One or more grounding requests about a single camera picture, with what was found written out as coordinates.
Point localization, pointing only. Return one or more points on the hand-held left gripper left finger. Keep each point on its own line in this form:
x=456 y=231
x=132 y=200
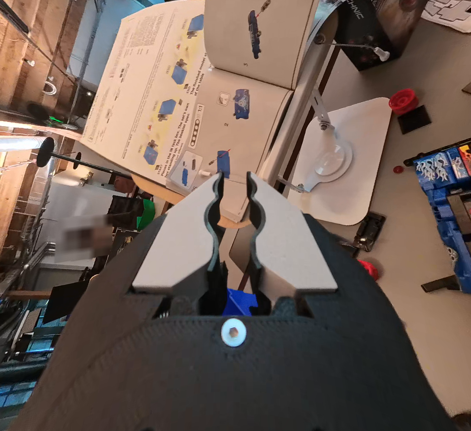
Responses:
x=176 y=247

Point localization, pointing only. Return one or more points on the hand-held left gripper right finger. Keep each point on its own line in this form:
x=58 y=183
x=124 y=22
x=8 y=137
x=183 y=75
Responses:
x=294 y=250

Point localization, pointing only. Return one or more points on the blue and black toy car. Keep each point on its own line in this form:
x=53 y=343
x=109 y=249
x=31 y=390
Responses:
x=441 y=199

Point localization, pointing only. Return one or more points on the grey desk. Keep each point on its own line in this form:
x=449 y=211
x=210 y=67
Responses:
x=404 y=217

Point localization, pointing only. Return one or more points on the green container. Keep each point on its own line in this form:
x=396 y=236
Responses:
x=146 y=215

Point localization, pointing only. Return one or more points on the blue plastic object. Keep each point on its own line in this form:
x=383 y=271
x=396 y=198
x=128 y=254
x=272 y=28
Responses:
x=239 y=304

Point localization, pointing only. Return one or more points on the red toy wheel hub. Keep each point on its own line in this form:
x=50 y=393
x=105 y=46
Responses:
x=401 y=101
x=369 y=269

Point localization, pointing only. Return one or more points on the black toy brick part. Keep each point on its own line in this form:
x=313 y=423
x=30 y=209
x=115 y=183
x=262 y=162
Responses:
x=371 y=230

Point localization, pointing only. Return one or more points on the white cabinet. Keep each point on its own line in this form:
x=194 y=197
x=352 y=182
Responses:
x=73 y=195

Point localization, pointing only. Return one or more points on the black pole stand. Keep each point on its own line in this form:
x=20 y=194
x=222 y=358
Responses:
x=92 y=163

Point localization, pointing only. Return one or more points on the black flat panel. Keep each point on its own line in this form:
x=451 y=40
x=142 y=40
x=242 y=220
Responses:
x=66 y=302

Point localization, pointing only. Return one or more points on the white metal book stand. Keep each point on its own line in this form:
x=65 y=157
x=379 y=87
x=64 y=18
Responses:
x=364 y=144

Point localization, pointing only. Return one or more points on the large printed instruction sheet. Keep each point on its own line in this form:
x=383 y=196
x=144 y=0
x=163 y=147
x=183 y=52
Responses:
x=139 y=88

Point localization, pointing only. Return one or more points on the black studded square tile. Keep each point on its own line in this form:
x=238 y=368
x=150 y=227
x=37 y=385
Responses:
x=414 y=120

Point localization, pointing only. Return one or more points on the open instruction booklet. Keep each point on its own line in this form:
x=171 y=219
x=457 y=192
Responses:
x=257 y=33

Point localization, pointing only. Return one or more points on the black toy set box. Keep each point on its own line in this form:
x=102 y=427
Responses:
x=386 y=7

